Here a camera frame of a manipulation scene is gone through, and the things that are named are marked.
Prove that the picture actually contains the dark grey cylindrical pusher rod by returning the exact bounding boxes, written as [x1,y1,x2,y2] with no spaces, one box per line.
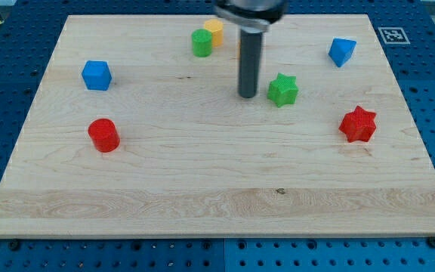
[238,29,263,98]

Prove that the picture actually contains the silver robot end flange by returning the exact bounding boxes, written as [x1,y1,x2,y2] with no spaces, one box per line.
[214,0,288,32]

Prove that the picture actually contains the yellow cylinder block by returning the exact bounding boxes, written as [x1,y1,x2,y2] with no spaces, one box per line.
[203,19,224,48]

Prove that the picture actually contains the green cylinder block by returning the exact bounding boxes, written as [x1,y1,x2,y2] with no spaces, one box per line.
[191,29,212,57]

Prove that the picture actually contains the green star block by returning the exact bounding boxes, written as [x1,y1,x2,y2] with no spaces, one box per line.
[267,73,299,107]

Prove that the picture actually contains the blue triangular prism block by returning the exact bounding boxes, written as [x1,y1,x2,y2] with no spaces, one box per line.
[329,38,356,67]

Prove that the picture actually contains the red star block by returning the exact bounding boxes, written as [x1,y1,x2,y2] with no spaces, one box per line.
[339,106,377,143]

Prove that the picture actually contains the white fiducial marker tag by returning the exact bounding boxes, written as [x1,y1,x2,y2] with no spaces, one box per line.
[378,26,410,45]

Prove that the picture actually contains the light wooden board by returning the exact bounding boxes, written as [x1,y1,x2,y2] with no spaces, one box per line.
[0,14,435,240]

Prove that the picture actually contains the blue cube block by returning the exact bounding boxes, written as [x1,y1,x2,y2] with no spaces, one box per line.
[82,60,112,91]

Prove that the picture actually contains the red cylinder block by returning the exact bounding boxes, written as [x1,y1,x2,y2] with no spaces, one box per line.
[88,119,120,153]

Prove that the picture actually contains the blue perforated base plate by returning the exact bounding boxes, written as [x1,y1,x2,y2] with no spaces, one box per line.
[0,1,435,271]

